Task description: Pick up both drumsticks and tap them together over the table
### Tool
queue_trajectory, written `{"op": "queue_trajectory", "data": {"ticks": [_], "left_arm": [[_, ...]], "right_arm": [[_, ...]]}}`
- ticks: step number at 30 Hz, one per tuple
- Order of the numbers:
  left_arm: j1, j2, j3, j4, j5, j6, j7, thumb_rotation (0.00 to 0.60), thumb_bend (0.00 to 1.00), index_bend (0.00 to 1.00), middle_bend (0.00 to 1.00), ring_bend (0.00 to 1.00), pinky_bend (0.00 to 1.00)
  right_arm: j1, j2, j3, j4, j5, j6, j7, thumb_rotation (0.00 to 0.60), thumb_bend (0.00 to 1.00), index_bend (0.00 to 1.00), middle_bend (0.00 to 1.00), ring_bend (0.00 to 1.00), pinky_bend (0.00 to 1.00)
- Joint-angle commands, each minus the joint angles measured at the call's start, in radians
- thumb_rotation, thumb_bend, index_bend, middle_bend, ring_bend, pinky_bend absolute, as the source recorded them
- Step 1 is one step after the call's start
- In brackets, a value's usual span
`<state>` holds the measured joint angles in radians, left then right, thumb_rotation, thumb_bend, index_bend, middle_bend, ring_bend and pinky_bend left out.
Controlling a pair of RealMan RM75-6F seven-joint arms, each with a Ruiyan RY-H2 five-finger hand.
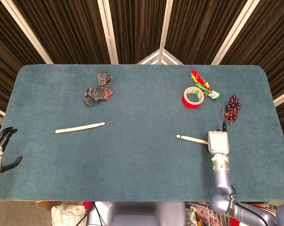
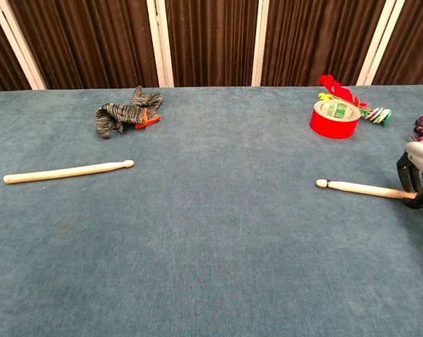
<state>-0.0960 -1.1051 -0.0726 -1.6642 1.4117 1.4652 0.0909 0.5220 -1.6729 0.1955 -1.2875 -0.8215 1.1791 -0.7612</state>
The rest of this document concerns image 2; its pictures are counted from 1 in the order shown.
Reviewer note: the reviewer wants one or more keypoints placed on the red tape roll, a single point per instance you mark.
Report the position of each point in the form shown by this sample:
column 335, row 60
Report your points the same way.
column 330, row 128

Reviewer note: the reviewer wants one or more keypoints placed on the grey knit work glove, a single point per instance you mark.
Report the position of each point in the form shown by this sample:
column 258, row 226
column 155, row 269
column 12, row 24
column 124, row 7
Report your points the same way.
column 123, row 114

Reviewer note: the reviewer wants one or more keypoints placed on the pale wooden drumstick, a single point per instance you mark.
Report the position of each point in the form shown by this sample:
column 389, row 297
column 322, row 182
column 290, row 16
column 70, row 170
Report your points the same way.
column 355, row 187
column 67, row 172

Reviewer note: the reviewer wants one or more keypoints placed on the colourful feather shuttlecock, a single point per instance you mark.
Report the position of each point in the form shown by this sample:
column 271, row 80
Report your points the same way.
column 337, row 87

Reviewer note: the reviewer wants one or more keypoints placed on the blue felt table mat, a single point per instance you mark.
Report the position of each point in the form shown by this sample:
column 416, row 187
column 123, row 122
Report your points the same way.
column 211, row 245

